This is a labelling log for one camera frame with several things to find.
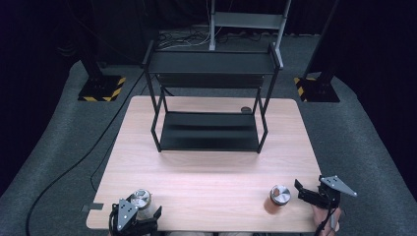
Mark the person's right hand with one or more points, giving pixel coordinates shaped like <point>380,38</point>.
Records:
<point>319,218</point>

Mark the orange jar with silver lid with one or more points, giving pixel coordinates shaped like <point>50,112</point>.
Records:
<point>278,198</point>

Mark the grey tape strip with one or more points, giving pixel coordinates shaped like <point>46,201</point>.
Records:
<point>92,207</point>

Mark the grey metal stand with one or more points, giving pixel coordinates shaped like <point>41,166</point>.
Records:
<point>247,20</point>

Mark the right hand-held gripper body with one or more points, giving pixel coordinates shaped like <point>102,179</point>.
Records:
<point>334,184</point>

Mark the black two-tier metal rack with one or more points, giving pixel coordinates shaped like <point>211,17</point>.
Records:
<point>209,131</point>

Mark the dark round table grommet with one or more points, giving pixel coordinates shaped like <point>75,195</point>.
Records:
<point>246,109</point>

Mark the black stand with striped base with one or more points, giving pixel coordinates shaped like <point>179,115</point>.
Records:
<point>316,88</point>
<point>101,88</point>

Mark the pale jar with silver lid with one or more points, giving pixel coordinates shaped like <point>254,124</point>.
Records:
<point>141,200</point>

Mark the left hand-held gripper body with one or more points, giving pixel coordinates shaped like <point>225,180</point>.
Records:
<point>126,214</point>

